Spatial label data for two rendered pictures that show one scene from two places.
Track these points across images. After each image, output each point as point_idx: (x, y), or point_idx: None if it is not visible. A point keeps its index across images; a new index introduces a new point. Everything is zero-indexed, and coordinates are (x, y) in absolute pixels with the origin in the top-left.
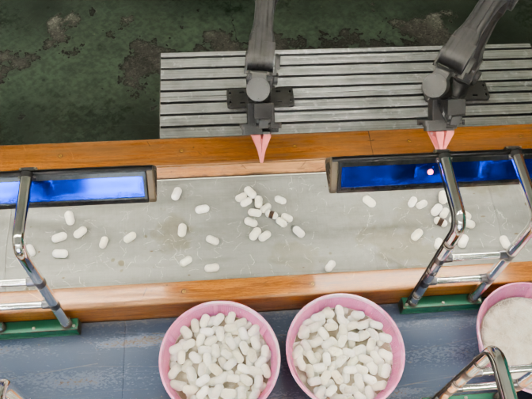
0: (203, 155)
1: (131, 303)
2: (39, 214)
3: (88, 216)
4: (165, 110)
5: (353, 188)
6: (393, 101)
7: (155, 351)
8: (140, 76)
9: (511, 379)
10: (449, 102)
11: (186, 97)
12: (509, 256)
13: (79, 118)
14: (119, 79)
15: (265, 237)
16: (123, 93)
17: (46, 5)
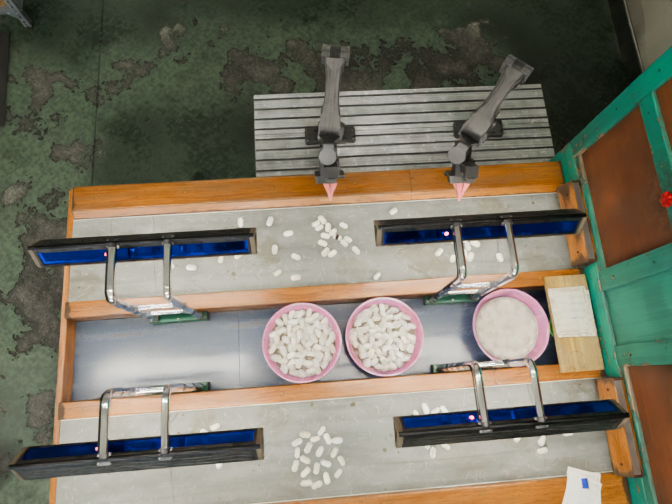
0: (288, 191)
1: (242, 304)
2: None
3: None
4: (259, 146)
5: (392, 244)
6: (430, 137)
7: (259, 332)
8: (237, 82)
9: (482, 386)
10: (466, 169)
11: (274, 135)
12: (496, 286)
13: (192, 120)
14: (220, 85)
15: (332, 255)
16: (224, 98)
17: (157, 15)
